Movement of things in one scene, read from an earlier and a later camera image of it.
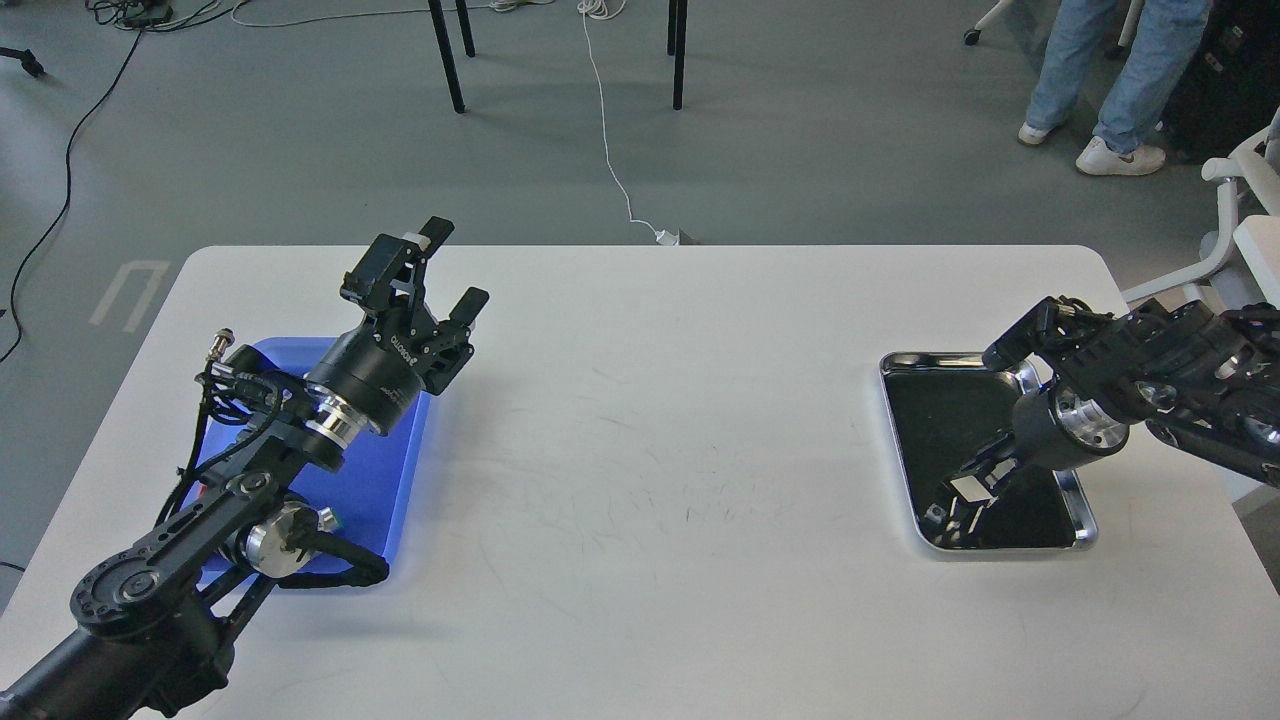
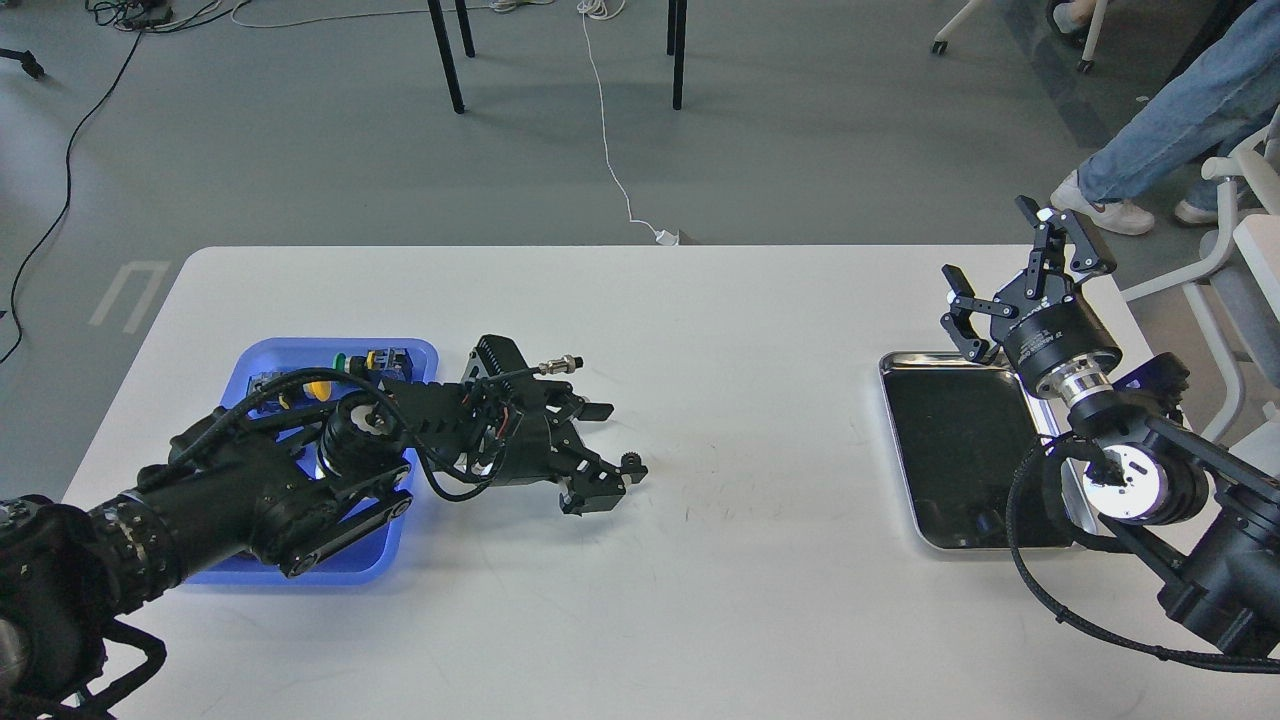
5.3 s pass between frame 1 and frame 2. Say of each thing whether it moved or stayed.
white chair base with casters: moved
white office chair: stayed
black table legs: stayed
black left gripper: moved
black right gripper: moved
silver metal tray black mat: stayed
